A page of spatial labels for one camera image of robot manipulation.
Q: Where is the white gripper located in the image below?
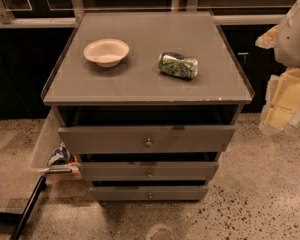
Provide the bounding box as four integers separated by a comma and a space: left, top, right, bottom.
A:
255, 0, 300, 135

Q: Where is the grey top drawer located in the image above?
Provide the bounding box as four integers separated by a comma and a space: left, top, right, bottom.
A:
58, 125, 235, 154

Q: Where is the grey drawer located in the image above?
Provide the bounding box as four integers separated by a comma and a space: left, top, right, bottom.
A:
78, 161, 218, 181
90, 186, 208, 201
58, 125, 235, 154

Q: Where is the grey drawer cabinet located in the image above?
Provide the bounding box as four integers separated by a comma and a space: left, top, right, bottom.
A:
43, 12, 253, 189

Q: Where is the grey middle drawer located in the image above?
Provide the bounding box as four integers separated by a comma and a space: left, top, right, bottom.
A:
78, 161, 218, 181

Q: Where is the grey bottom drawer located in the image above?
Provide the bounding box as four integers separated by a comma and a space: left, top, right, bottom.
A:
90, 186, 208, 201

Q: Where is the crushed green soda can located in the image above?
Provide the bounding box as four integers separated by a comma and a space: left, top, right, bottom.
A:
158, 52, 199, 79

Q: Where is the white paper bowl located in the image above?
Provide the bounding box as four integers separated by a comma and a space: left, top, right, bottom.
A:
84, 39, 130, 68

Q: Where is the blue white snack bag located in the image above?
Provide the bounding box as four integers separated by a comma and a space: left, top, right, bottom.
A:
47, 143, 77, 166

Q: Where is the clear plastic bin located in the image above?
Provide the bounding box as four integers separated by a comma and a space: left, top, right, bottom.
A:
31, 111, 80, 180

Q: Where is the black pole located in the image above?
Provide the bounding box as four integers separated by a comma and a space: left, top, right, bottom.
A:
10, 176, 46, 240

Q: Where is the dark right cabinet handle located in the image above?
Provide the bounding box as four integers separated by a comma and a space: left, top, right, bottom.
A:
238, 52, 249, 66

